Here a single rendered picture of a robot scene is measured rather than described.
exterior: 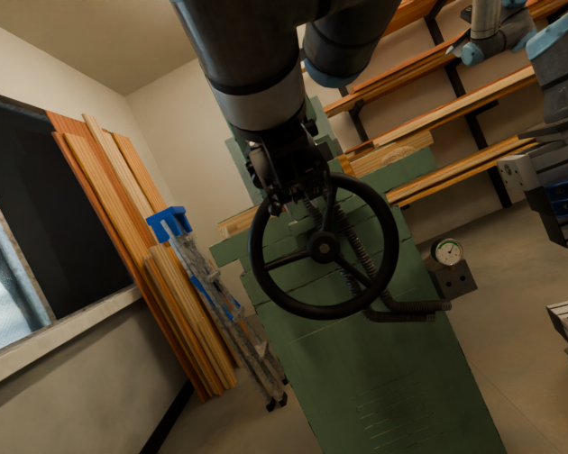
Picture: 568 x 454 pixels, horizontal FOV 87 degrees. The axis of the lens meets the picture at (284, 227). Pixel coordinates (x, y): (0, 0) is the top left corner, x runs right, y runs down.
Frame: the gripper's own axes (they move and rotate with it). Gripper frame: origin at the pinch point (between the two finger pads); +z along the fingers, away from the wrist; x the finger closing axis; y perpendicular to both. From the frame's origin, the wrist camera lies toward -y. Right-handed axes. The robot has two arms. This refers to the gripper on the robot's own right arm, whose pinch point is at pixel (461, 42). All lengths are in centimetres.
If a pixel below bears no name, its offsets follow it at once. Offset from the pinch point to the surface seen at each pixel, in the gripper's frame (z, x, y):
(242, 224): -51, -111, 17
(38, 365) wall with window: -31, -222, 19
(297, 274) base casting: -67, -102, 36
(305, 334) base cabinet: -68, -109, 50
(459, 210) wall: 178, 31, 113
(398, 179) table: -65, -69, 29
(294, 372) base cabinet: -68, -117, 57
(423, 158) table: -65, -61, 28
